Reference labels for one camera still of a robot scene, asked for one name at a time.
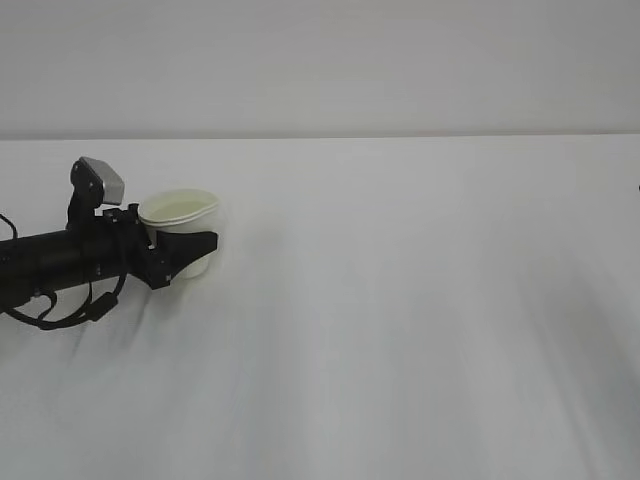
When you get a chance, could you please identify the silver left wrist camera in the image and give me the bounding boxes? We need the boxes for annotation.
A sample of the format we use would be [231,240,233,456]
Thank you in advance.
[66,156,125,230]

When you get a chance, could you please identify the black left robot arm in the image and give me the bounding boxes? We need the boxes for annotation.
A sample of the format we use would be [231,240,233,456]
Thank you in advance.
[1,204,219,313]

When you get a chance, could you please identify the white paper cup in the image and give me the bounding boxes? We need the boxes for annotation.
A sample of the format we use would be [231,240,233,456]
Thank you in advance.
[138,187,222,280]

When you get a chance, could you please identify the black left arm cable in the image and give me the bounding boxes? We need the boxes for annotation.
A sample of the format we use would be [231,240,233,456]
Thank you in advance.
[0,214,129,331]

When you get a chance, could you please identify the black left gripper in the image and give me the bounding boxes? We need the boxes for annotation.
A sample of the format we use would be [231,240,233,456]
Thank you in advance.
[94,203,219,290]

